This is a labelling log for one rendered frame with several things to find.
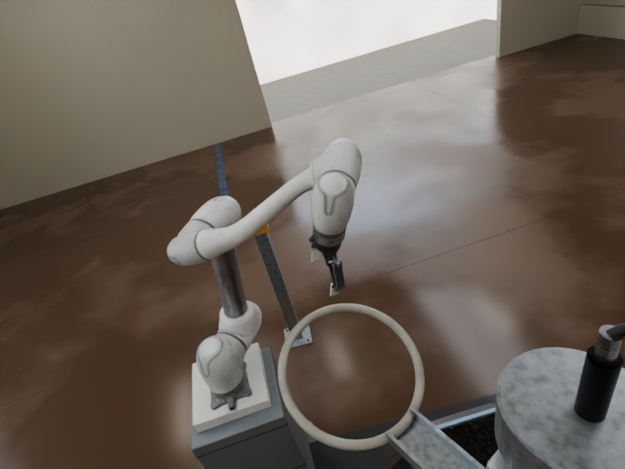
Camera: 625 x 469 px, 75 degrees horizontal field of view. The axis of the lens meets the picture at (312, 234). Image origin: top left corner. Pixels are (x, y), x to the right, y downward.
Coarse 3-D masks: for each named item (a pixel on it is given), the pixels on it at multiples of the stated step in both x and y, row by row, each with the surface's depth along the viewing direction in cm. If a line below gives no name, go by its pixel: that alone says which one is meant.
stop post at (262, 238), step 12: (264, 228) 247; (264, 240) 254; (264, 252) 259; (276, 264) 265; (276, 276) 271; (276, 288) 276; (288, 300) 283; (288, 312) 289; (288, 324) 296; (300, 336) 304
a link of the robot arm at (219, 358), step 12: (216, 336) 169; (228, 336) 173; (204, 348) 164; (216, 348) 163; (228, 348) 166; (240, 348) 173; (204, 360) 162; (216, 360) 162; (228, 360) 164; (240, 360) 172; (204, 372) 164; (216, 372) 163; (228, 372) 166; (240, 372) 174; (216, 384) 166; (228, 384) 168
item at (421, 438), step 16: (416, 416) 126; (416, 432) 125; (432, 432) 122; (400, 448) 118; (416, 448) 121; (432, 448) 121; (448, 448) 119; (416, 464) 115; (432, 464) 117; (448, 464) 116; (464, 464) 115; (480, 464) 110
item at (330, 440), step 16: (336, 304) 150; (352, 304) 150; (304, 320) 146; (384, 320) 147; (288, 336) 142; (400, 336) 144; (288, 352) 139; (416, 352) 140; (416, 368) 137; (416, 384) 134; (288, 400) 129; (416, 400) 130; (320, 432) 123; (400, 432) 124; (336, 448) 122; (352, 448) 121; (368, 448) 122
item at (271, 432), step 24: (264, 360) 195; (192, 384) 193; (192, 408) 182; (192, 432) 172; (216, 432) 170; (240, 432) 167; (264, 432) 171; (288, 432) 175; (216, 456) 171; (240, 456) 175; (264, 456) 180; (288, 456) 184
